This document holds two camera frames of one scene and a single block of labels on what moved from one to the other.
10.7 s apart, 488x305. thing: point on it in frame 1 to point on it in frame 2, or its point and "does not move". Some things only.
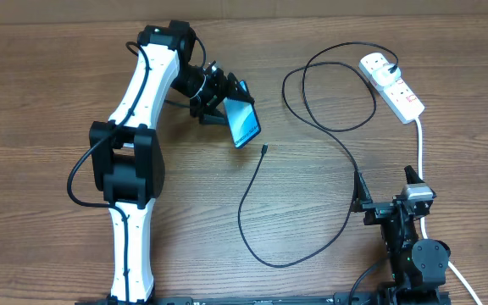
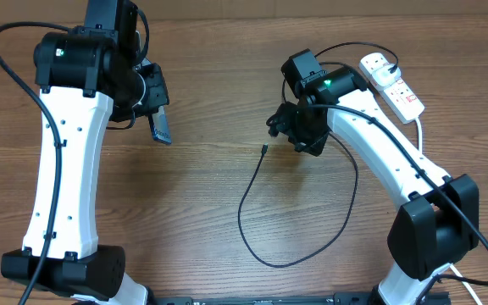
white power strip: x=400 y=98 does not move
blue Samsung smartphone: x=242 y=119 to x=160 y=125
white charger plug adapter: x=382 y=75 does not move
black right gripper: x=376 y=210 to x=285 y=125
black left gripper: x=220 y=88 to x=160 y=97
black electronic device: x=344 y=297 does not move
